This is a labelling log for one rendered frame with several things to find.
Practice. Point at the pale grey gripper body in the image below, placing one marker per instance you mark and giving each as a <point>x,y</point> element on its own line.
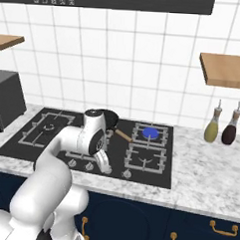
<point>103,161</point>

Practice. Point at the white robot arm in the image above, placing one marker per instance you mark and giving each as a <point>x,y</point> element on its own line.
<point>45,184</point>

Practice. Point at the silver hob knob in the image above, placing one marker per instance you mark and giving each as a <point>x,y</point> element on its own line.
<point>71,162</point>
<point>89,166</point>
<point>126,173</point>

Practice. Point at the black gas hob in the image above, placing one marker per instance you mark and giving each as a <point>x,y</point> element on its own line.
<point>118,160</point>

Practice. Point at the yellow oil bottle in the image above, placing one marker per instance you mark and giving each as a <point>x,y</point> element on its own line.
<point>211,129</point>

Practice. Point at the black toaster oven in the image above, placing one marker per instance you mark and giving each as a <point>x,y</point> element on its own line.
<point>6,99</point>

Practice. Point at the navy drawer front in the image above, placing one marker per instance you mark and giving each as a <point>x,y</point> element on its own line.
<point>199,226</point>

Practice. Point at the dark vinegar bottle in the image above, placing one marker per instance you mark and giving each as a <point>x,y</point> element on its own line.
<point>229,132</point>

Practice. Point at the black range hood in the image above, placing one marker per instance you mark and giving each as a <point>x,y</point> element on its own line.
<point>138,1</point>

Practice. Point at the wooden wall shelf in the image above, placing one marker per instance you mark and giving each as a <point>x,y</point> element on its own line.
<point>227,71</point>
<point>4,41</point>

